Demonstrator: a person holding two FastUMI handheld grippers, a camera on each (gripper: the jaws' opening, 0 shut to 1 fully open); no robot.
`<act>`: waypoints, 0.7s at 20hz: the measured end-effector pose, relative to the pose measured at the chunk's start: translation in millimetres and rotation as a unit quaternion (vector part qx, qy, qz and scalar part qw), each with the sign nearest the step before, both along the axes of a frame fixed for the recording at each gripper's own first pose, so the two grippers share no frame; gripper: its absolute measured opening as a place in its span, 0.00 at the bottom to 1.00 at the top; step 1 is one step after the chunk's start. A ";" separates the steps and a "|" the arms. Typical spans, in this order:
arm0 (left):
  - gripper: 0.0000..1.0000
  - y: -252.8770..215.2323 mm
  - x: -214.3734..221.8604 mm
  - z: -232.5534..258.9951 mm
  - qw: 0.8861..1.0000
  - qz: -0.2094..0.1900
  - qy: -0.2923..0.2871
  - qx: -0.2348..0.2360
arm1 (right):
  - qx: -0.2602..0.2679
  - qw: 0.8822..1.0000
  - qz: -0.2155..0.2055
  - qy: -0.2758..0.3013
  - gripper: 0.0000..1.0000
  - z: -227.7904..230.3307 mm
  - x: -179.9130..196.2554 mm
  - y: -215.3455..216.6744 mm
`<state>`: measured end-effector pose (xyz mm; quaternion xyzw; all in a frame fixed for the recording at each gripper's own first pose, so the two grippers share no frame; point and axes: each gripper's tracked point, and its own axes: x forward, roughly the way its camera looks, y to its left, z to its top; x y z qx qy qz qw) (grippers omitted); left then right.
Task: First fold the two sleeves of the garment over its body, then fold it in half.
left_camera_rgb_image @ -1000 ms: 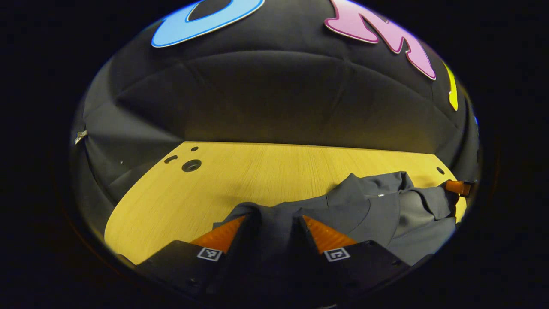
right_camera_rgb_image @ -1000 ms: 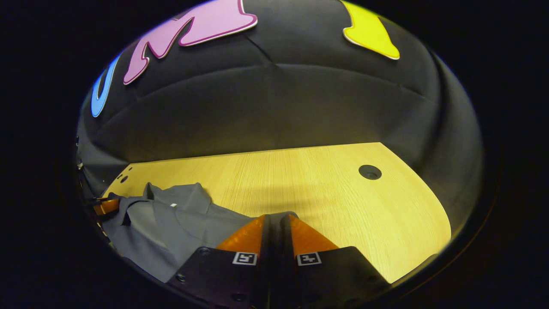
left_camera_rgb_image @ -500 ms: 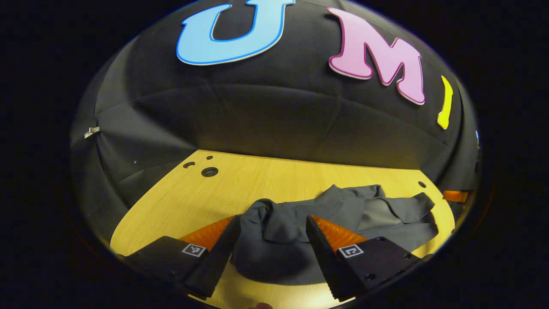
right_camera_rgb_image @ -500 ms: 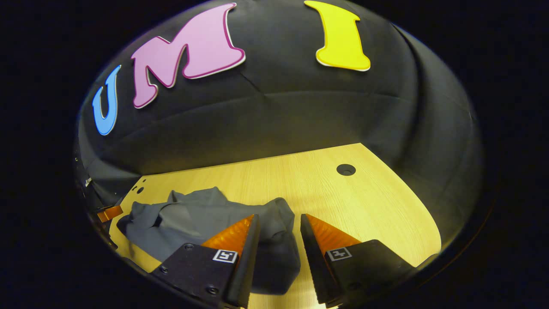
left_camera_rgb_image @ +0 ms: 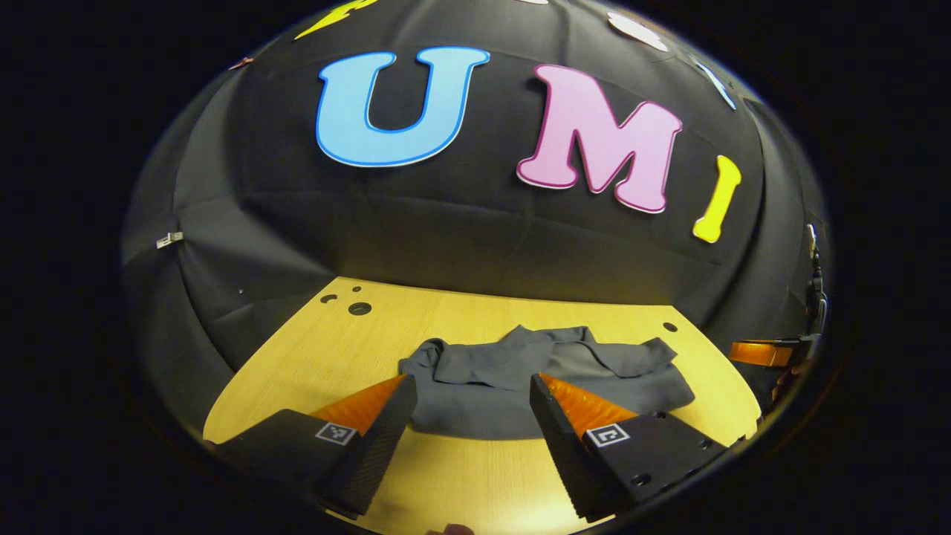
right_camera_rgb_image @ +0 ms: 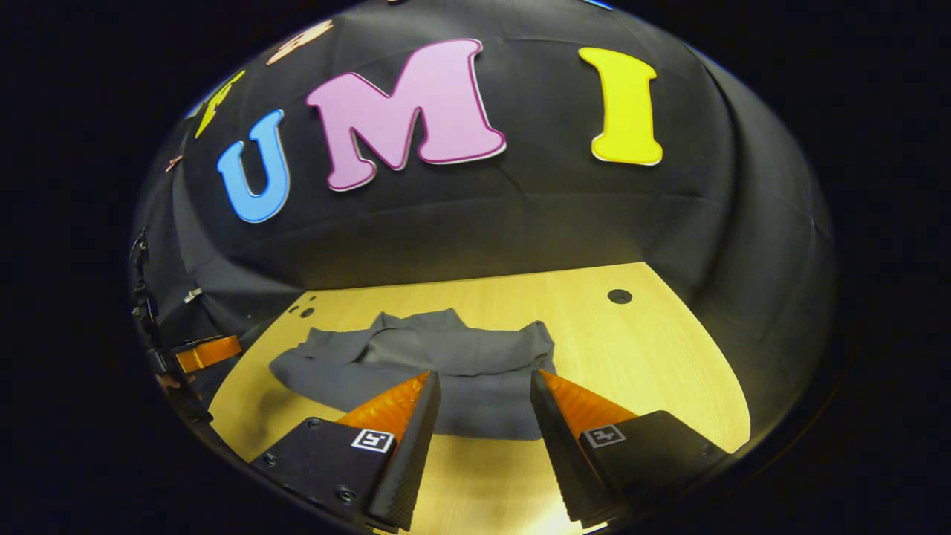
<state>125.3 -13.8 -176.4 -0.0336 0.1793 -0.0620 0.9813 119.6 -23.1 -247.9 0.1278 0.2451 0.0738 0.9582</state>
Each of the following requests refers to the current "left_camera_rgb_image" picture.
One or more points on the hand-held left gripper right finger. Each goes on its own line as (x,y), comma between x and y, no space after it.
(561,446)

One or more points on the small metal clip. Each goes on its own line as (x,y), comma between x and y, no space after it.
(169,239)

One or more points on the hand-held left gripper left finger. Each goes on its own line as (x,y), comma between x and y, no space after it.
(379,446)

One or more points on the grey button shirt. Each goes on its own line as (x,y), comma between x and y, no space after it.
(483,401)

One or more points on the black backdrop cloth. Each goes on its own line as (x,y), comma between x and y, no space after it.
(446,215)

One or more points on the small red clip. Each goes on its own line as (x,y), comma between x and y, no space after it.
(240,63)

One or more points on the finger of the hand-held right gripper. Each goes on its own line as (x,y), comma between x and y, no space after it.
(761,354)

